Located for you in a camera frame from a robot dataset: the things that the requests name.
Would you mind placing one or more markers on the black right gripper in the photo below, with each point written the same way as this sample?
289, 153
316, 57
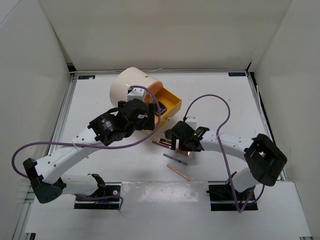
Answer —
181, 146

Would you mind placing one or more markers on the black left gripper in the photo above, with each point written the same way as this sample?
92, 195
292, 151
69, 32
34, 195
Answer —
144, 124

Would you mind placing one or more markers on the red lip gloss tube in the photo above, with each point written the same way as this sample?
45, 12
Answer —
167, 146

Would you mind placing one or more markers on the yellow drawer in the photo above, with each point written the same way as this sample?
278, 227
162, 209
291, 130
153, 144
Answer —
169, 103

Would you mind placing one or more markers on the pink top drawer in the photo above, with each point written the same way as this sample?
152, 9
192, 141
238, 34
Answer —
155, 87

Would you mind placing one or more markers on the cream cylindrical drawer organizer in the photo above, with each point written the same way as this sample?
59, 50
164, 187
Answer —
130, 77

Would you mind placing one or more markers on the black gold square compact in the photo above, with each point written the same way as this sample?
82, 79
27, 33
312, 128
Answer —
160, 109

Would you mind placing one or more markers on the pink eyeshadow palette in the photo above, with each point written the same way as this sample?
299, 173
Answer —
183, 152

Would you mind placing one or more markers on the black round powder jar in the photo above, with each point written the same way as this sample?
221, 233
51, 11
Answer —
169, 134

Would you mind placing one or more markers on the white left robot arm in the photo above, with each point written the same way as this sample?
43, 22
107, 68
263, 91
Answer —
48, 176

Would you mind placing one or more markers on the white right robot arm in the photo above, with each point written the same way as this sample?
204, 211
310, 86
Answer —
265, 161

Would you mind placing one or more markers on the black gold lipstick box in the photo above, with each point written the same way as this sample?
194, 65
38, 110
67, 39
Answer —
165, 141

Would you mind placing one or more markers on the grey eyeliner pencil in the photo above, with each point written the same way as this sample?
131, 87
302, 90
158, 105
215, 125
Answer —
175, 159

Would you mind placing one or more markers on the pink concealer stick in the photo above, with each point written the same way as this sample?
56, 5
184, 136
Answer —
172, 168

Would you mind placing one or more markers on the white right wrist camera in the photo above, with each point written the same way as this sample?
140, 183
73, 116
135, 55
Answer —
192, 122

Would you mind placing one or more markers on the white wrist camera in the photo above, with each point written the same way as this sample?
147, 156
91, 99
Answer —
192, 122
136, 93

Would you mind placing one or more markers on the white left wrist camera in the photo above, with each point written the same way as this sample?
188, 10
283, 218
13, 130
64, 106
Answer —
136, 93

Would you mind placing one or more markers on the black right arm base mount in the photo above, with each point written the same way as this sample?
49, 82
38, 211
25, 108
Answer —
221, 197

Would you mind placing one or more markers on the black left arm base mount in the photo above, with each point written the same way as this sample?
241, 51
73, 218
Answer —
105, 198

